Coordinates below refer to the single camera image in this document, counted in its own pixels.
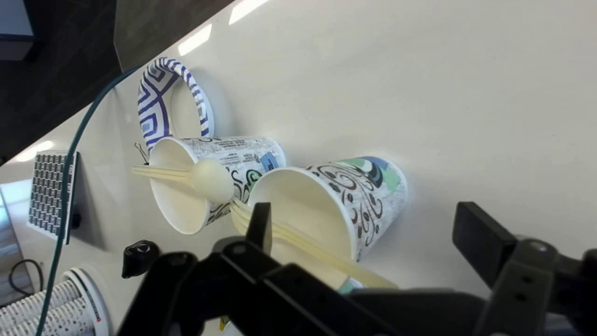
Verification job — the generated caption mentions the stainless steel appliance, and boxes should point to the stainless steel appliance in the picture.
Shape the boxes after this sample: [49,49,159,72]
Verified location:
[0,184,30,301]

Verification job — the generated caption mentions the black binder clip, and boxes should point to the black binder clip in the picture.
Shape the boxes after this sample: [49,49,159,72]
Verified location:
[133,141,155,169]

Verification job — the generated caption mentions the white paper plate stack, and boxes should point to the white paper plate stack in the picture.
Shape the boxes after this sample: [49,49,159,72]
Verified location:
[62,266,116,336]

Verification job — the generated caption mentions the cream plastic spoon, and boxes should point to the cream plastic spoon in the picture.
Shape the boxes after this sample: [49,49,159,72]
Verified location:
[131,158,239,206]
[228,199,400,294]

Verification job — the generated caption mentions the patterned paper cup stack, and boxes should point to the patterned paper cup stack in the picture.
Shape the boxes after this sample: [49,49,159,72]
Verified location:
[0,277,95,336]

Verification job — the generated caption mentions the blue patterned paper plate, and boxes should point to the blue patterned paper plate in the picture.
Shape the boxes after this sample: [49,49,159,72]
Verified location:
[135,57,219,156]

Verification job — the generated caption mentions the thin dark power cable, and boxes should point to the thin dark power cable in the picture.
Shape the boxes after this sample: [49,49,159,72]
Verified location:
[34,64,148,336]

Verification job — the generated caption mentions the black appliance cable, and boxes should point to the black appliance cable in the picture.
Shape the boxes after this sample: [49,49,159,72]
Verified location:
[6,259,47,296]

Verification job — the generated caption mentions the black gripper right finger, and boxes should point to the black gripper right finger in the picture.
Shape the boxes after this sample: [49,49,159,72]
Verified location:
[452,201,597,336]

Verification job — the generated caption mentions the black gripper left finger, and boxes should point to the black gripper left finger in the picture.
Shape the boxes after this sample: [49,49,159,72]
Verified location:
[116,201,400,336]

